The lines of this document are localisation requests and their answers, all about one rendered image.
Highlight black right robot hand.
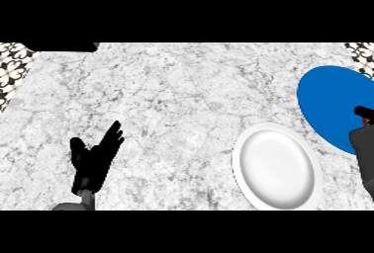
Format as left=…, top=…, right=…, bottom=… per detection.
left=353, top=105, right=374, bottom=126

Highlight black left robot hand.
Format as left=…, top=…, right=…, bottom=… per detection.
left=68, top=120, right=125, bottom=196

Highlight blue plate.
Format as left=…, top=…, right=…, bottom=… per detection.
left=297, top=64, right=374, bottom=156

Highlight white plate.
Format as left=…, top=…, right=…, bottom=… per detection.
left=230, top=122, right=323, bottom=211

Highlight black appliance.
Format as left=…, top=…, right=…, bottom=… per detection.
left=25, top=42, right=100, bottom=53

